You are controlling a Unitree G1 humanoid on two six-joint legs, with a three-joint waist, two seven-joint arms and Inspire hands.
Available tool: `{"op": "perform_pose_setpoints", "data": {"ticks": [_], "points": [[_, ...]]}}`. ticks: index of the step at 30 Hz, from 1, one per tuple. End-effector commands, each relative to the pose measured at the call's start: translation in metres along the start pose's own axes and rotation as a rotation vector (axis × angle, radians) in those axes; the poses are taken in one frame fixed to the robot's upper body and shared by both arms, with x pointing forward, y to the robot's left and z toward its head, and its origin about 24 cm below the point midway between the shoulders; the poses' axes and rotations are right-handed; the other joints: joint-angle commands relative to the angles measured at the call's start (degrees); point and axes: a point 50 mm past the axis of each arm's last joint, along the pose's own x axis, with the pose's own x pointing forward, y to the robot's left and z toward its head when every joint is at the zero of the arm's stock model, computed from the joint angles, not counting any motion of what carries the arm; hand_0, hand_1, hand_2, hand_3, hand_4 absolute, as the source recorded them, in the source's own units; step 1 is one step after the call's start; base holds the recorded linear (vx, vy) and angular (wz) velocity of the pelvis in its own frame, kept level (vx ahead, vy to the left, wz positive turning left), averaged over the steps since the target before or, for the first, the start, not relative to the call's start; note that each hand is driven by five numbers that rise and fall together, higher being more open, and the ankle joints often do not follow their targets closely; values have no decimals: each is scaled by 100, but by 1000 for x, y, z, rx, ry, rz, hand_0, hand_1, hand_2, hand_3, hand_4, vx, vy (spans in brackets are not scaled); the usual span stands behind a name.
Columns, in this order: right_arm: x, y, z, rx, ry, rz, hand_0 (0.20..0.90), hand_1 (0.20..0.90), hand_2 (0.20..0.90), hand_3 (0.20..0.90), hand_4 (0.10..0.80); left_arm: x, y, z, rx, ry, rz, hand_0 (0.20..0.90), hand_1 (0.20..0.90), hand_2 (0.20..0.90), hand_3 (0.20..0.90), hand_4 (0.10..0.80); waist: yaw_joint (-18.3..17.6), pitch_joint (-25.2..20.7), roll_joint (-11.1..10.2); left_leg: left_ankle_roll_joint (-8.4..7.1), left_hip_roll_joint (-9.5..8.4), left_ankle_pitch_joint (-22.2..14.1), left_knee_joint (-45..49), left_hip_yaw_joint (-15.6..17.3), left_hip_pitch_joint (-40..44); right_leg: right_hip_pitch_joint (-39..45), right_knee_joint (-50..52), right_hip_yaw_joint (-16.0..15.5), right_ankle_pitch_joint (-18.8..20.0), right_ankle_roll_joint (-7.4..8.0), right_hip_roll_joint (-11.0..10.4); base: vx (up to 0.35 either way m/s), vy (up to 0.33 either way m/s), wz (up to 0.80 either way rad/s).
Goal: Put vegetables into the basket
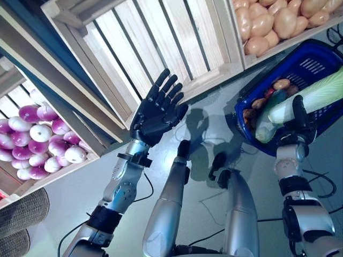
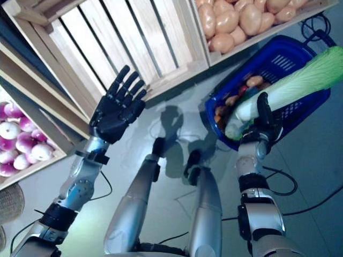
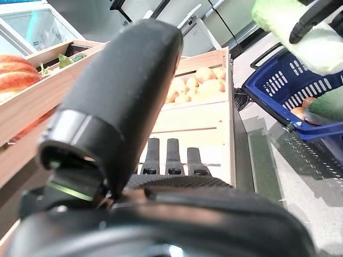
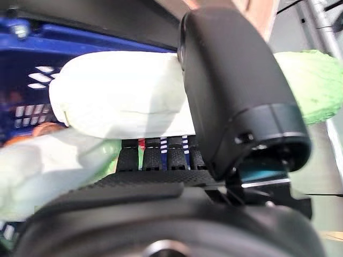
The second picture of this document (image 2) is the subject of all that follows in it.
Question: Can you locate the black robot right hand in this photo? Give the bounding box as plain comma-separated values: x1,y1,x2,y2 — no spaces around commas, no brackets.
240,92,284,150

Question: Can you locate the woven wicker basket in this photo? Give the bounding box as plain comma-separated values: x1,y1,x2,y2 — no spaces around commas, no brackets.
0,184,25,223
0,226,8,250

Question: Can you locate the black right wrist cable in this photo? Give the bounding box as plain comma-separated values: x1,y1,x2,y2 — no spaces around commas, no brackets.
261,165,299,195

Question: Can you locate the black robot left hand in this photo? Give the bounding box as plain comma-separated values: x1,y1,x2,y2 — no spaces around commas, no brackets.
88,65,148,145

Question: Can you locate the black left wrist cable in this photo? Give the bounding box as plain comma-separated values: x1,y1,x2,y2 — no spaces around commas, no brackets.
77,171,113,204

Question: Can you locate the looped black cable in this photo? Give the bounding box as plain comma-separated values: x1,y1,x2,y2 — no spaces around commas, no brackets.
300,12,335,43

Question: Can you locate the wooden turnip crate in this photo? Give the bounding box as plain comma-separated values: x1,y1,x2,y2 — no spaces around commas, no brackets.
0,85,68,191

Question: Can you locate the silver robot left leg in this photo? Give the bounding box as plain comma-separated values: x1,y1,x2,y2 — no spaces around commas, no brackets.
103,138,163,255

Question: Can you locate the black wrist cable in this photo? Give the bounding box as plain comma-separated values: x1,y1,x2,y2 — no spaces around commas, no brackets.
261,165,299,195
77,171,113,204

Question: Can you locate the wooden slatted crate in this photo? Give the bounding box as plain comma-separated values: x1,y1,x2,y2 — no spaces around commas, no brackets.
1,0,210,103

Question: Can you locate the blue plastic shopping basket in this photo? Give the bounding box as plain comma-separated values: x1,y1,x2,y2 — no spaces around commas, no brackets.
205,34,332,151

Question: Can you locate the wooden potato crate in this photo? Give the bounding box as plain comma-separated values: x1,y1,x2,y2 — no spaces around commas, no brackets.
189,0,327,67

